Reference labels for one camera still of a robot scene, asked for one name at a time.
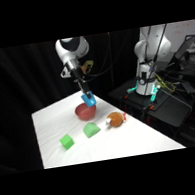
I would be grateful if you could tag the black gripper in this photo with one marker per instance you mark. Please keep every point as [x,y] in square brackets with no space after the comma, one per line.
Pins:
[77,74]

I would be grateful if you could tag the blue plastic cup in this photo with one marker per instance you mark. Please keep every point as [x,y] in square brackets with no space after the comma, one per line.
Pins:
[89,100]

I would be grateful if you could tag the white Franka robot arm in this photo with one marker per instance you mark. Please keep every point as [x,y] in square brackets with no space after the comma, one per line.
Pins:
[73,50]

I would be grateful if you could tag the pink bowl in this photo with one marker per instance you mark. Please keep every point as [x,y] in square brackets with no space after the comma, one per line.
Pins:
[85,112]

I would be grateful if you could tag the green wedge block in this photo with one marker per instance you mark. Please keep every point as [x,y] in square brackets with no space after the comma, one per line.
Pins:
[90,129]

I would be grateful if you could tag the brown plush toy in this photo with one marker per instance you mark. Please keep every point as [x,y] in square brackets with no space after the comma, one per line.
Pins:
[115,119]

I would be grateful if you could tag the green cube block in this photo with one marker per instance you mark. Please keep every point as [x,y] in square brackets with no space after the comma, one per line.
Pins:
[66,141]

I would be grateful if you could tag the black curtain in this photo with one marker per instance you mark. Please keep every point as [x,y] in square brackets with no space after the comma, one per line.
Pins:
[21,96]

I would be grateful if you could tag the green base light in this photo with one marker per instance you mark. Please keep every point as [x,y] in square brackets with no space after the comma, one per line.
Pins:
[154,93]

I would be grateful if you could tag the black robot stand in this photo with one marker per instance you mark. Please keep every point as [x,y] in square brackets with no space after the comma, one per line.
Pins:
[167,105]

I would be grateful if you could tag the dark laptop screen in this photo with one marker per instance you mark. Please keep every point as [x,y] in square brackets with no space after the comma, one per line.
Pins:
[188,46]

